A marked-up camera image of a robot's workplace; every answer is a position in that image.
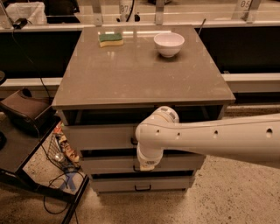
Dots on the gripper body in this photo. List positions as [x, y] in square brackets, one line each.
[147, 160]

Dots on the grey top drawer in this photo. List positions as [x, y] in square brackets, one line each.
[101, 137]

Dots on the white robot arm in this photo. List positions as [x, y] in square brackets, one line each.
[254, 139]

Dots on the grey bottom drawer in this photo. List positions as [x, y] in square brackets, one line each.
[116, 185]

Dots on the grey drawer cabinet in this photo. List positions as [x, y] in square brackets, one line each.
[124, 84]

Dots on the white bowl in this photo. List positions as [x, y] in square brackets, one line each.
[168, 44]

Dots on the black side cart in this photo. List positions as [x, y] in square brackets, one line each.
[17, 150]

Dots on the green yellow sponge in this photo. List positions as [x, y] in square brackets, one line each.
[110, 39]

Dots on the white plastic bin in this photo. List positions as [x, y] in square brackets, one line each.
[33, 12]

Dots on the black power adapter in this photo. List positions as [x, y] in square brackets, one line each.
[20, 23]

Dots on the wire basket with snacks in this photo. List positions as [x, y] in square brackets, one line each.
[60, 152]

